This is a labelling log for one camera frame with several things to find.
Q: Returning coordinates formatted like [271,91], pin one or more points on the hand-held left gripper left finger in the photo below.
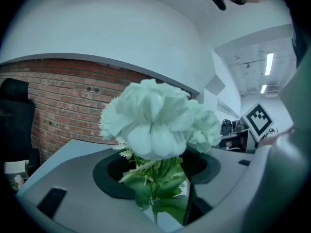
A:
[80,203]

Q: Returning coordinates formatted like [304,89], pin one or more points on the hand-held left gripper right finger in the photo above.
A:
[226,183]

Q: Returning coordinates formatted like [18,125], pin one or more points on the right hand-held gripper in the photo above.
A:
[258,120]

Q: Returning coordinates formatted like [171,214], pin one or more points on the pale flower bunch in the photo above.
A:
[16,182]

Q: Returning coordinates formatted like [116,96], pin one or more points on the white flower bunch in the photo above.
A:
[155,120]

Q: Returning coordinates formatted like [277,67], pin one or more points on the person's right forearm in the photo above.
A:
[277,137]

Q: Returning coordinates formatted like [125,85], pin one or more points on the small black office chair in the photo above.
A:
[227,127]

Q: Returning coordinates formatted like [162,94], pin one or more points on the short ceiling light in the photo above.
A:
[263,88]

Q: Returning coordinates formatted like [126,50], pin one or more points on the person's grey top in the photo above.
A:
[291,154]

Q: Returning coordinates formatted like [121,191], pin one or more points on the long ceiling light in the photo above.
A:
[269,63]

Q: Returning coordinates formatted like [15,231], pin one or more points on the white tissue box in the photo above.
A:
[15,167]

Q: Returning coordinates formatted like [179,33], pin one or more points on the black mesh office chair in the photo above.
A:
[15,120]

